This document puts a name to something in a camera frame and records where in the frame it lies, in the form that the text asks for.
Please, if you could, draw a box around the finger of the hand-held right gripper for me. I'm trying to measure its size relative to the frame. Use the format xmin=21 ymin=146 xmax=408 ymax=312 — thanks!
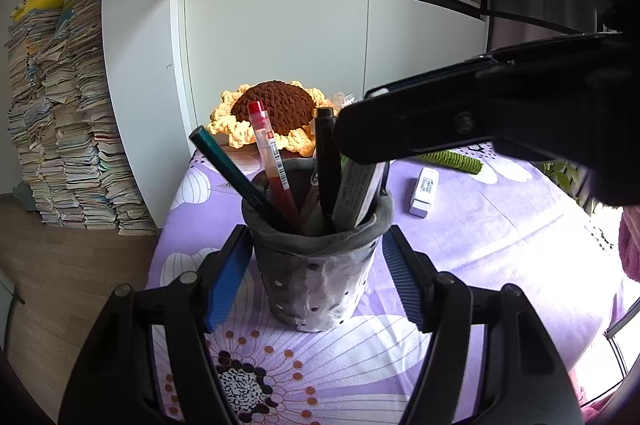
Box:
xmin=365 ymin=32 xmax=623 ymax=101
xmin=334 ymin=55 xmax=596 ymax=166

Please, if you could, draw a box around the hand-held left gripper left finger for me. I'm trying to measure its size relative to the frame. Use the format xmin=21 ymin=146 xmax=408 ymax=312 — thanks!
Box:
xmin=59 ymin=224 xmax=253 ymax=425

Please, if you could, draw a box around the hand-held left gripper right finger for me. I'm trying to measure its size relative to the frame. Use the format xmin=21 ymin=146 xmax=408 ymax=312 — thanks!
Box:
xmin=382 ymin=225 xmax=586 ymax=425

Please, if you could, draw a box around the grey felt pen holder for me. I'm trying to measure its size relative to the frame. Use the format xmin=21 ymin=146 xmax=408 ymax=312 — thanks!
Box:
xmin=241 ymin=158 xmax=395 ymax=333

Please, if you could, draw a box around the white and green pen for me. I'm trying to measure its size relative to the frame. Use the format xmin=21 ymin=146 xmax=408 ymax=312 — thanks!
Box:
xmin=331 ymin=160 xmax=387 ymax=231

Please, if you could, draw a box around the dark green pencil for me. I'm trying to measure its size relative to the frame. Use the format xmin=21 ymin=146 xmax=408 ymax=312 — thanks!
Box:
xmin=188 ymin=126 xmax=296 ymax=233

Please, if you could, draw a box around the black marker pen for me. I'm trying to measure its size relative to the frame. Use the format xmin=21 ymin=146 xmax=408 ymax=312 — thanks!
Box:
xmin=313 ymin=106 xmax=343 ymax=218

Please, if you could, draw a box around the green crochet stem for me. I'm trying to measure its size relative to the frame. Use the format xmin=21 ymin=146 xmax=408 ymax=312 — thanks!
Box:
xmin=415 ymin=149 xmax=483 ymax=175

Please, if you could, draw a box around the white correction tape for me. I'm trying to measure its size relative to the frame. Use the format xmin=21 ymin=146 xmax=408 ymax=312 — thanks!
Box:
xmin=409 ymin=167 xmax=441 ymax=220

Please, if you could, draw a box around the green potted plant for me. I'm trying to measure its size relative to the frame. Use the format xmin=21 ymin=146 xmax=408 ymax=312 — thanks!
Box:
xmin=542 ymin=160 xmax=601 ymax=216

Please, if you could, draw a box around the purple floral tablecloth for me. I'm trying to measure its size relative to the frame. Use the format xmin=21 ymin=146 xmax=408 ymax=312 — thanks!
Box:
xmin=145 ymin=145 xmax=640 ymax=425

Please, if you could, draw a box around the red gel pen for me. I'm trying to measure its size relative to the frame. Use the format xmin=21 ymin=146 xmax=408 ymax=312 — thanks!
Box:
xmin=247 ymin=100 xmax=303 ymax=233

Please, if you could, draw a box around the crochet sunflower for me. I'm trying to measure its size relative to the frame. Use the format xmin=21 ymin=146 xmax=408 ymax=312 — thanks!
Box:
xmin=207 ymin=80 xmax=331 ymax=157

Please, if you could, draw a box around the white bookcase cabinet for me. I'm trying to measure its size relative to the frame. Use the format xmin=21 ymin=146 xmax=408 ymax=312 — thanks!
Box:
xmin=102 ymin=0 xmax=491 ymax=226

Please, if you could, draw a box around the tall pile of books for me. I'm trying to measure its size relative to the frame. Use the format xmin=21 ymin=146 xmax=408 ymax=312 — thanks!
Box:
xmin=5 ymin=0 xmax=158 ymax=237

